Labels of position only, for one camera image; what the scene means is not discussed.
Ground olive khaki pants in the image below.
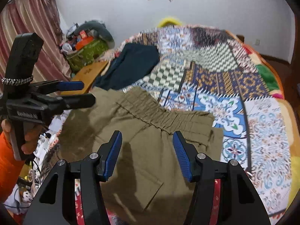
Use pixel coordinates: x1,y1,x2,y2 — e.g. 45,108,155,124
59,87,223,224

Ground orange sleeve forearm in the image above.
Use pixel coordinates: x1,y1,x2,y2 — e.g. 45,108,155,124
0,132,24,203

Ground person left hand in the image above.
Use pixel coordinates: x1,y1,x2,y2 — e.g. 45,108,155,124
1,118,44,155

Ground green storage basket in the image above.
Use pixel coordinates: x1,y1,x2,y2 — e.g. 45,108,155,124
66,39,109,73

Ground wooden lap desk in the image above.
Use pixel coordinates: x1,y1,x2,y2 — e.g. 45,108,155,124
61,61,108,95

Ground orange box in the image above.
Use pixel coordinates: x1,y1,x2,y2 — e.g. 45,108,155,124
75,30,94,50

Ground striped pink curtain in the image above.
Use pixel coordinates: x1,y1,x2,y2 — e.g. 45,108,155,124
1,0,71,83

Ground dark navy folded garment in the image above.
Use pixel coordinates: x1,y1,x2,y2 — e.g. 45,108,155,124
93,43,160,90

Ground patchwork patterned bedspread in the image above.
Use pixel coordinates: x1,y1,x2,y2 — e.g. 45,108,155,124
40,24,296,225

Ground yellow curved headboard tube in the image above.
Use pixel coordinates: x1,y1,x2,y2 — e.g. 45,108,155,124
157,17,183,28

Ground white wall socket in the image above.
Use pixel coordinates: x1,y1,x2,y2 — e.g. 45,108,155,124
255,39,260,46

